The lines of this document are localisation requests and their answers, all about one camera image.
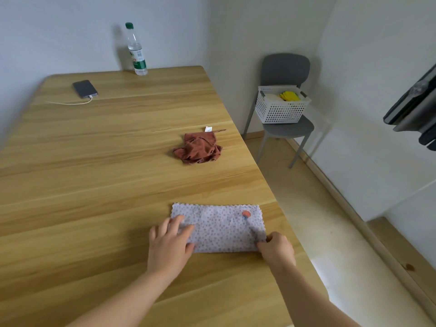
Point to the person's left hand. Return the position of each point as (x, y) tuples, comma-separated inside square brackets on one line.
[(168, 250)]

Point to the person's right hand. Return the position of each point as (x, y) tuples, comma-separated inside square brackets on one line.
[(277, 250)]

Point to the lilac dotted white cloth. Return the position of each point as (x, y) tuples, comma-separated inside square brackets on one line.
[(221, 228)]

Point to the white plastic basket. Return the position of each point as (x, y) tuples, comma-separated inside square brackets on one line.
[(281, 108)]

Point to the small white towel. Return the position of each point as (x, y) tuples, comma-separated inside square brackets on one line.
[(272, 98)]

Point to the yellow cloth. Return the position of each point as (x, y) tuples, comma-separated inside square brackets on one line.
[(289, 96)]

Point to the person's right forearm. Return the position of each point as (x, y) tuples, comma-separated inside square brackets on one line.
[(313, 299)]

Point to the person's left forearm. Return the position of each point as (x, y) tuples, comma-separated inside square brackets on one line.
[(122, 303)]

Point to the wooden table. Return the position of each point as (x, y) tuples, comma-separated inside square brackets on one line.
[(85, 187)]

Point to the grey smartphone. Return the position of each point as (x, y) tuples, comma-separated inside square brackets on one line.
[(84, 89)]

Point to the grey chair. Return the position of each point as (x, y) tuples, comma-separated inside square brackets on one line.
[(285, 68)]

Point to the dark grey curtain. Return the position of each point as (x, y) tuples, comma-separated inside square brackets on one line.
[(414, 108)]

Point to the clear green-label water bottle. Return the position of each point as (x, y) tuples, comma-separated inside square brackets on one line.
[(136, 51)]

